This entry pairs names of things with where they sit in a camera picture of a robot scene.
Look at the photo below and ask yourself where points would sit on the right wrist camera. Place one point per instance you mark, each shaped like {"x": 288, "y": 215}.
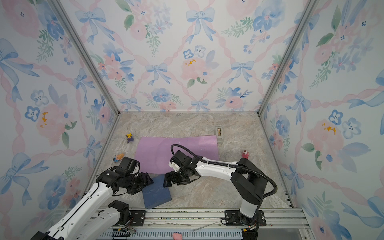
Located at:
{"x": 174, "y": 166}

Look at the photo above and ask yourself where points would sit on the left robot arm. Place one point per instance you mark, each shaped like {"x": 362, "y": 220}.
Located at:
{"x": 77, "y": 224}

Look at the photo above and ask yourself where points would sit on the orange toy figure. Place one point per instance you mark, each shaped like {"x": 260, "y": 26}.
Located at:
{"x": 118, "y": 157}

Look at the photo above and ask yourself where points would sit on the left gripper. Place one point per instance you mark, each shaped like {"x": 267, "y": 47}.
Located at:
{"x": 145, "y": 179}

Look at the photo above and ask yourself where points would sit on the pink red toy figure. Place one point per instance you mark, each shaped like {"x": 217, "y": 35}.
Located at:
{"x": 245, "y": 154}

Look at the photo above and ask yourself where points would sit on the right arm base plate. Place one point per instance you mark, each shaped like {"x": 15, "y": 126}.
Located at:
{"x": 233, "y": 218}

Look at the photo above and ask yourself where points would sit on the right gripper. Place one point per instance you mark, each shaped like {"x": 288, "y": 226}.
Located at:
{"x": 167, "y": 178}

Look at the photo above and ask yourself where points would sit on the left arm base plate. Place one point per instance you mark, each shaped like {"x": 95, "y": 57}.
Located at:
{"x": 135, "y": 218}

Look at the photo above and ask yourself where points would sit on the pink object on rail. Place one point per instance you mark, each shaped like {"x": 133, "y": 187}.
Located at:
{"x": 177, "y": 236}

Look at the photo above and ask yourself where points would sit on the dark blue gift box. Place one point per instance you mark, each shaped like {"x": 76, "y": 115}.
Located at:
{"x": 155, "y": 194}

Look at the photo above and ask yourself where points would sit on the yellow purple toy figure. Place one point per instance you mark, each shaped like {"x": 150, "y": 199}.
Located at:
{"x": 129, "y": 138}

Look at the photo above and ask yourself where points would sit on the aluminium rail frame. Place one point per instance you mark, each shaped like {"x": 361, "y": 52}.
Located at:
{"x": 206, "y": 224}

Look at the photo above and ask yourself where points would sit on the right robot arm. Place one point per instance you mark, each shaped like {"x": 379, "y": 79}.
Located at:
{"x": 247, "y": 179}

